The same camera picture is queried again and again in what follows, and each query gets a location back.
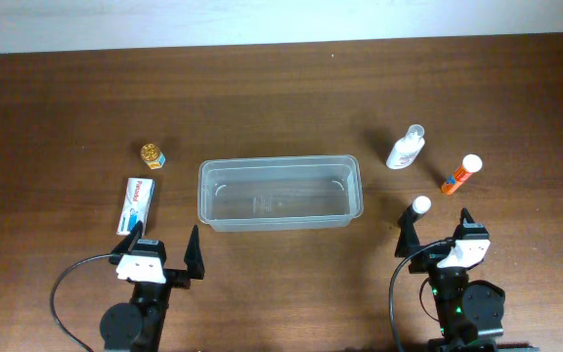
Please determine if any white Panadol box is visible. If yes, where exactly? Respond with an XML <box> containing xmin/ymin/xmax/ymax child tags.
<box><xmin>116</xmin><ymin>178</ymin><xmax>155</xmax><ymax>236</ymax></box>

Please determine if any orange tube white cap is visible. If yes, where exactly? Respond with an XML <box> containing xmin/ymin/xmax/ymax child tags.
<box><xmin>441</xmin><ymin>154</ymin><xmax>483</xmax><ymax>195</ymax></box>

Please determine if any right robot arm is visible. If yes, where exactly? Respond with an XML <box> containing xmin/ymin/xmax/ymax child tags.
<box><xmin>393</xmin><ymin>207</ymin><xmax>505</xmax><ymax>351</ymax></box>

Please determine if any clear plastic container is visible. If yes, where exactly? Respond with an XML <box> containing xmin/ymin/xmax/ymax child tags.
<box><xmin>197</xmin><ymin>154</ymin><xmax>364</xmax><ymax>233</ymax></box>

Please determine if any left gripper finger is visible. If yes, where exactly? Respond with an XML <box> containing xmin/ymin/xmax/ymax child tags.
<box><xmin>115</xmin><ymin>221</ymin><xmax>144</xmax><ymax>254</ymax></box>
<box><xmin>184</xmin><ymin>225</ymin><xmax>205</xmax><ymax>280</ymax></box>

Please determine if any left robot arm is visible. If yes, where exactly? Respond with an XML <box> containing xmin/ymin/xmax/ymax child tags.
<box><xmin>100</xmin><ymin>222</ymin><xmax>205</xmax><ymax>352</ymax></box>

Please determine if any gold lid balm jar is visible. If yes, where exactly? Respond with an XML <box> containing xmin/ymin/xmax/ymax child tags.
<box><xmin>140</xmin><ymin>143</ymin><xmax>165</xmax><ymax>169</ymax></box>

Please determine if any dark bottle white cap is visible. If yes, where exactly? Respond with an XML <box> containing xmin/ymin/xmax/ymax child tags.
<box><xmin>398</xmin><ymin>196</ymin><xmax>432</xmax><ymax>228</ymax></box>

